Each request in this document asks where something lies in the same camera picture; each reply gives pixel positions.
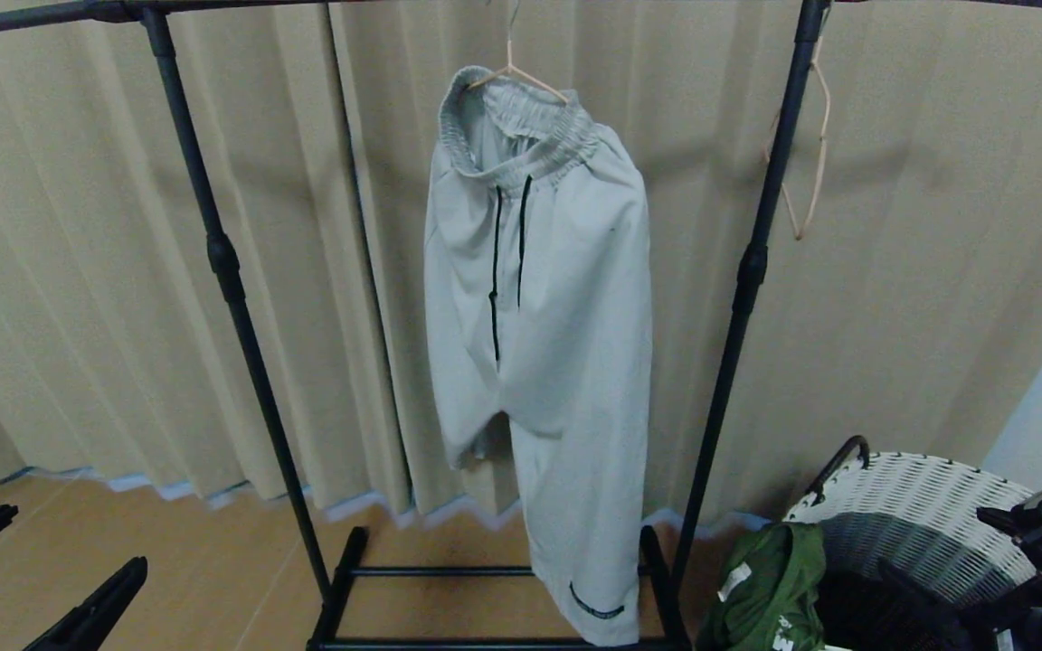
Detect pink clothes hanger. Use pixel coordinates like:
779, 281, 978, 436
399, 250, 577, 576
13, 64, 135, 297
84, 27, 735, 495
763, 34, 833, 242
466, 0, 570, 104

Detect beige curtain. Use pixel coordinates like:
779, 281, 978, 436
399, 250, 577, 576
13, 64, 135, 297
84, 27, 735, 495
0, 0, 1042, 533

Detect black clothes rack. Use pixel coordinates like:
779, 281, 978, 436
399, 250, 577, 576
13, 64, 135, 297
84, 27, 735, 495
0, 0, 1042, 651

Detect white laundry basket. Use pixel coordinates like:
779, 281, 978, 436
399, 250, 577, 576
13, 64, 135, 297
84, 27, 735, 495
781, 435, 1042, 651

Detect green garment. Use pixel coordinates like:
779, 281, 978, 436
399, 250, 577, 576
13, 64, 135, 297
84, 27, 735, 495
696, 521, 829, 651

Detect pale grey shorts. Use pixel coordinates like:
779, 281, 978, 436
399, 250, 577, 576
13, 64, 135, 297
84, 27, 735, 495
422, 64, 654, 648

